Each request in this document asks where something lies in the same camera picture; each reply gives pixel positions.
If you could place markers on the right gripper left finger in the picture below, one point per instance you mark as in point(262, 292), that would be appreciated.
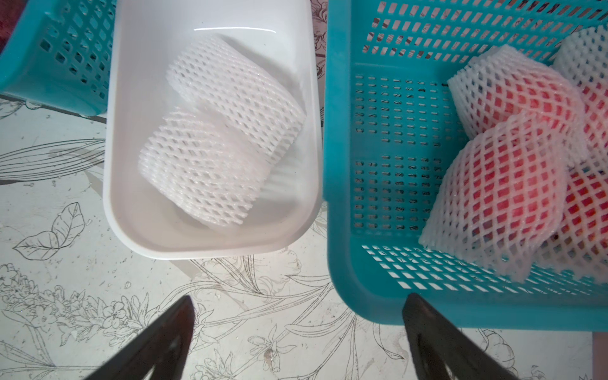
point(160, 350)

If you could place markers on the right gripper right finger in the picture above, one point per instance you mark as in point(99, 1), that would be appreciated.
point(440, 350)

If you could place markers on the netted apple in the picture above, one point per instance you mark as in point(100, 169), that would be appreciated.
point(502, 197)
point(504, 82)
point(579, 245)

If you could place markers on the right teal plastic basket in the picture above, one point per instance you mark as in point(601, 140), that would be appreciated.
point(391, 132)

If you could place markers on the teal plastic basket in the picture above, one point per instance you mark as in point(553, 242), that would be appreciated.
point(391, 132)
point(58, 53)

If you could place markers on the white plastic tray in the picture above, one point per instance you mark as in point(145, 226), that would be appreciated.
point(148, 37)

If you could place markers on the left teal plastic basket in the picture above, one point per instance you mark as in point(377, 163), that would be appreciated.
point(58, 53)

